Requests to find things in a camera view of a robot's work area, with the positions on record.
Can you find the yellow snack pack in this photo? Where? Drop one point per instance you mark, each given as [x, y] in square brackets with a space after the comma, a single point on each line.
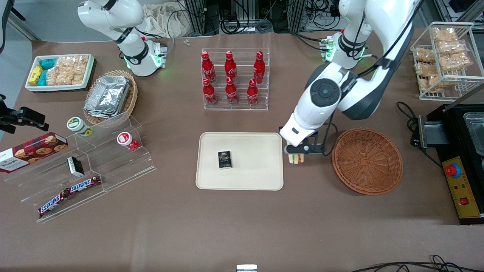
[35, 74]

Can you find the round brown wicker basket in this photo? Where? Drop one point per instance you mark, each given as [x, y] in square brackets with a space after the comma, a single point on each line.
[366, 162]

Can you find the clear acrylic bottle rack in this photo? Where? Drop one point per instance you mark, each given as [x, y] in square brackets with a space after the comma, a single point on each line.
[242, 105]

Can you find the red cola bottle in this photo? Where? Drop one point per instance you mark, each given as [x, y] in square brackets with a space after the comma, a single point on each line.
[252, 95]
[209, 94]
[207, 68]
[231, 93]
[259, 68]
[230, 68]

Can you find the red emergency stop button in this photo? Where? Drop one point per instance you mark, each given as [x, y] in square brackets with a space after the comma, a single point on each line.
[452, 170]

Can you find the brown snickers bar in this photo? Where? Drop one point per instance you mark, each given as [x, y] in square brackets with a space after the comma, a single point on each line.
[84, 184]
[53, 204]

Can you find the small black white box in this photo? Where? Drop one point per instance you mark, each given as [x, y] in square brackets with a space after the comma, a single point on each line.
[76, 166]

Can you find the red lid white cup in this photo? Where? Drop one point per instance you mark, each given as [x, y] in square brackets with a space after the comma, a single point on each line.
[126, 139]

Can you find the white box edge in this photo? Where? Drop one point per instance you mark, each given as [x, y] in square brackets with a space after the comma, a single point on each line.
[246, 268]

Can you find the stack of foil trays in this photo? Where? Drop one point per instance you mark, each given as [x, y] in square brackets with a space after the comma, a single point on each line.
[107, 96]

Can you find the beige plastic tray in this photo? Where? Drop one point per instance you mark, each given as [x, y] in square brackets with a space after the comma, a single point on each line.
[253, 162]

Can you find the clear rice cracker pack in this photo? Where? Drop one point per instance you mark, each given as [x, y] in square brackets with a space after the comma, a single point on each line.
[73, 62]
[78, 76]
[56, 76]

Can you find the clear acrylic stepped shelf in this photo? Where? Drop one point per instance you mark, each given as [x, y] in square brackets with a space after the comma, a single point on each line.
[121, 166]
[34, 189]

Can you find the white rectangular snack tray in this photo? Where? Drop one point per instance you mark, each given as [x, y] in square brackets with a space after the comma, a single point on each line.
[34, 87]

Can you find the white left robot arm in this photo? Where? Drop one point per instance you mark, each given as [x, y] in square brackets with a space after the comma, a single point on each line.
[325, 94]

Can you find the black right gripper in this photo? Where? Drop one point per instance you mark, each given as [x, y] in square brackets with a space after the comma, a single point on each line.
[25, 116]

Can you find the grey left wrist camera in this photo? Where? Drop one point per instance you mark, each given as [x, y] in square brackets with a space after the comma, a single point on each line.
[306, 149]

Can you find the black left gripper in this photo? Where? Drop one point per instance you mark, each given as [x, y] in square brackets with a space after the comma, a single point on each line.
[315, 133]

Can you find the red tartan cookie box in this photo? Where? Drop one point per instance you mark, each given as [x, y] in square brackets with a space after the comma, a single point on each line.
[30, 153]

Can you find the beige cloth bag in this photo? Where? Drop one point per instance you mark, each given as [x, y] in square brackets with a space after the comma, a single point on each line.
[166, 19]

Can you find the black box with gold print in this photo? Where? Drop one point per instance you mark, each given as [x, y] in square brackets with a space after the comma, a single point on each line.
[225, 159]

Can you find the triangle sandwich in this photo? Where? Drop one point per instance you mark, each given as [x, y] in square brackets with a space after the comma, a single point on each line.
[295, 158]

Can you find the oval tan wicker basket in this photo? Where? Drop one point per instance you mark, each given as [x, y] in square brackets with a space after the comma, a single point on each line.
[132, 98]

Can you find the black machine with yellow panel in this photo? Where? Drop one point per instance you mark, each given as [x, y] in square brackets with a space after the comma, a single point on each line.
[465, 189]

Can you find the green lid white cup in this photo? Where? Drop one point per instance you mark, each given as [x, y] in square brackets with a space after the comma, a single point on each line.
[78, 125]

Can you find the clear bagged pastry pack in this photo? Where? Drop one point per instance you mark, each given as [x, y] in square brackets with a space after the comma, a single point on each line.
[426, 69]
[450, 48]
[444, 34]
[424, 55]
[455, 62]
[432, 84]

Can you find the teal snack pack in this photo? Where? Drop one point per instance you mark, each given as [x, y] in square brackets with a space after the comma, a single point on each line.
[48, 63]
[42, 78]

